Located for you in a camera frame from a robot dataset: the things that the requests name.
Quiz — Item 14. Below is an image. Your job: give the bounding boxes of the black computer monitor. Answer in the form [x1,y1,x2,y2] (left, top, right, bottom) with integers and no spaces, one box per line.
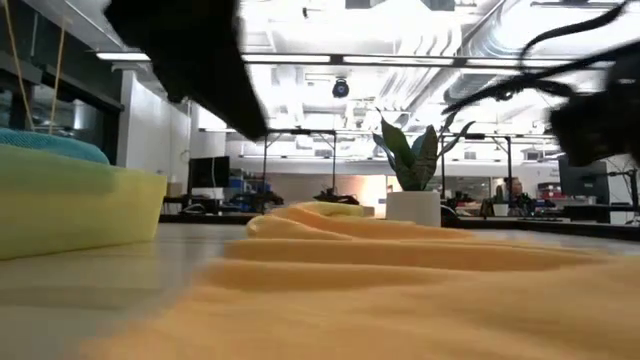
[188,155,232,190]
[558,154,612,206]

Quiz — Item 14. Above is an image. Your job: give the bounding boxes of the person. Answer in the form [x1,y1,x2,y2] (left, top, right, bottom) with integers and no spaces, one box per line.
[501,176,527,207]

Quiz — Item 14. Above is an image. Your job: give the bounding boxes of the yellow microfiber towel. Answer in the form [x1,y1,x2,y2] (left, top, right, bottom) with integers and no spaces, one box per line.
[289,200,375,219]

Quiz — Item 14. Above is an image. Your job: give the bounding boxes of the black-framed background table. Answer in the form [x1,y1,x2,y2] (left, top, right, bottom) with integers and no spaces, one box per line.
[439,132,514,196]
[259,128,339,194]

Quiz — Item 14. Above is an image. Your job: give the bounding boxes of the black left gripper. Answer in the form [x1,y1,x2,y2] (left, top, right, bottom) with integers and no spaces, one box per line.
[104,0,270,142]

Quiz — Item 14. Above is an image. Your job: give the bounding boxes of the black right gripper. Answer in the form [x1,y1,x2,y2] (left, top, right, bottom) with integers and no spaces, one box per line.
[548,42,640,169]

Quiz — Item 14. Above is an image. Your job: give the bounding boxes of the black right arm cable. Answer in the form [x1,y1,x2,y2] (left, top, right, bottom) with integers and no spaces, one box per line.
[442,0,640,116]

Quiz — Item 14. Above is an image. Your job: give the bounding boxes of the teal microfiber towel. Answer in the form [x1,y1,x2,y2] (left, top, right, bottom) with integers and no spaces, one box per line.
[0,127,111,166]

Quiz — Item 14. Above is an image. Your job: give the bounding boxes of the orange microfiber towel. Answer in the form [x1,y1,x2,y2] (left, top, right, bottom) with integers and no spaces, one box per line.
[82,204,640,360]

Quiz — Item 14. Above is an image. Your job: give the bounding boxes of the yellow hanging cord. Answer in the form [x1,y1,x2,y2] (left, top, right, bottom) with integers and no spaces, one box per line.
[47,22,66,136]
[2,0,36,132]

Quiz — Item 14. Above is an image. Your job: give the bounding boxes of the long ceiling light strip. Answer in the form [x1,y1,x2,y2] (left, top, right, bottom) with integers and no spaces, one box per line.
[94,51,151,62]
[342,54,455,66]
[242,53,332,64]

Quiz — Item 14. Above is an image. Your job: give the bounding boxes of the yellow translucent plastic bin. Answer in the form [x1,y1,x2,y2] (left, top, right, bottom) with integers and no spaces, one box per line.
[0,143,169,261]

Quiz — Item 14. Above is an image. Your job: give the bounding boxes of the black equipment stand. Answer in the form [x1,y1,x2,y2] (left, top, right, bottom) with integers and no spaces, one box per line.
[597,167,640,226]

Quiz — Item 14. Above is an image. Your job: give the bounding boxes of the small potted cactus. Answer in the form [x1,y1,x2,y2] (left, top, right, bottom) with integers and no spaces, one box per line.
[492,184,510,218]

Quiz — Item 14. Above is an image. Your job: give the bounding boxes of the potted plant in white pot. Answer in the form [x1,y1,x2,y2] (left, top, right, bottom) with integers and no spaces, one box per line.
[372,107,477,229]

